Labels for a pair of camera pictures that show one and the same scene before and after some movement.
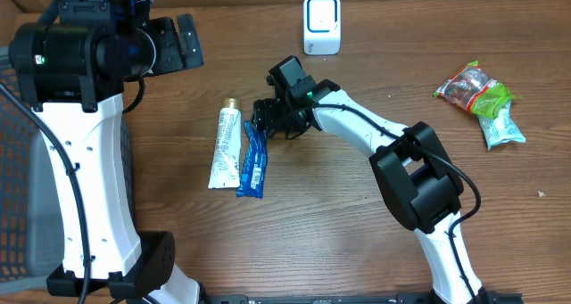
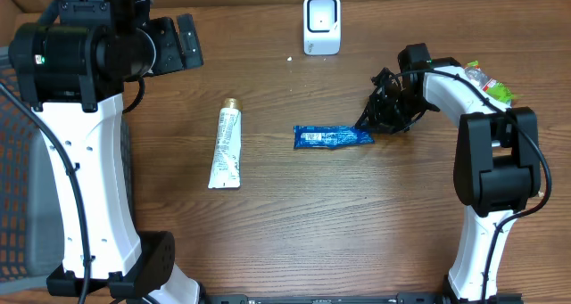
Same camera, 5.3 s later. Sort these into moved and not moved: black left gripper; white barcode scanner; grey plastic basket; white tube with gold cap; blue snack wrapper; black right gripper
Moved: blue snack wrapper; black right gripper
Not moved: white tube with gold cap; black left gripper; grey plastic basket; white barcode scanner
